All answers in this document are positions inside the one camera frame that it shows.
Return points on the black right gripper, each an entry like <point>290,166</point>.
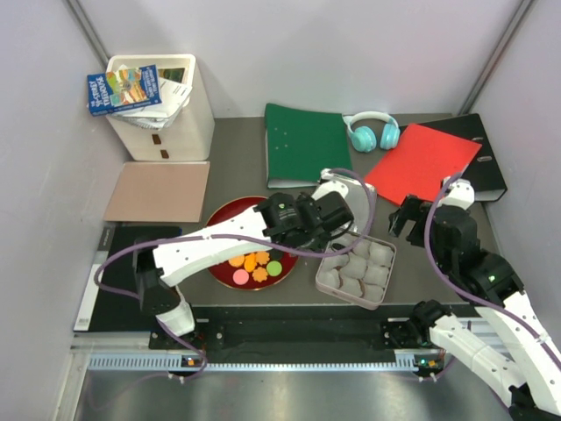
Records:
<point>412,208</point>

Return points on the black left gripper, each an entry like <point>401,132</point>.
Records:
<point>320,241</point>

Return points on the orange flower cookie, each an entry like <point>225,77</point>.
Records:
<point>262,258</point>
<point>259,274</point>

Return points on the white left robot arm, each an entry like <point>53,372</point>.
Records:
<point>294,224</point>

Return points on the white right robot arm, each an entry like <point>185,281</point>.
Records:
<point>526,378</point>

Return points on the silver tin lid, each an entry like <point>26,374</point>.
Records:
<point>357,201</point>

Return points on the red folder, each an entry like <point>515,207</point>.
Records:
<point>419,163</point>

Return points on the green round cookie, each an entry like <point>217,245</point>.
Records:
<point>274,268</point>

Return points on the pink cookie tin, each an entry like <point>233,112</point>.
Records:
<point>361,276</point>

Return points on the orange fish cookie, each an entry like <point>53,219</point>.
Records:
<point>250,262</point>

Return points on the teal headphones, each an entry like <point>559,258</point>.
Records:
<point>364,139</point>

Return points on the orange round cookie lower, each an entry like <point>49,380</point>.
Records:
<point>237,261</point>

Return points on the pink round cookie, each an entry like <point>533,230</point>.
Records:
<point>240,277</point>

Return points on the red round lacquer tray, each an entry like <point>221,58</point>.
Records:
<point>223,272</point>

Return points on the white storage bin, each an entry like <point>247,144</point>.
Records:
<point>189,137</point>

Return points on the white papers in bin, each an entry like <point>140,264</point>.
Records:
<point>174,95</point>

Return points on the blue treehouse book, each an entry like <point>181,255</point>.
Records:
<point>125,89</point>

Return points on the green ring binder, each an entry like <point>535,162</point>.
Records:
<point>301,144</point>

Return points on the black ring binder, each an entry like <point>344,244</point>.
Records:
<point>483,173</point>

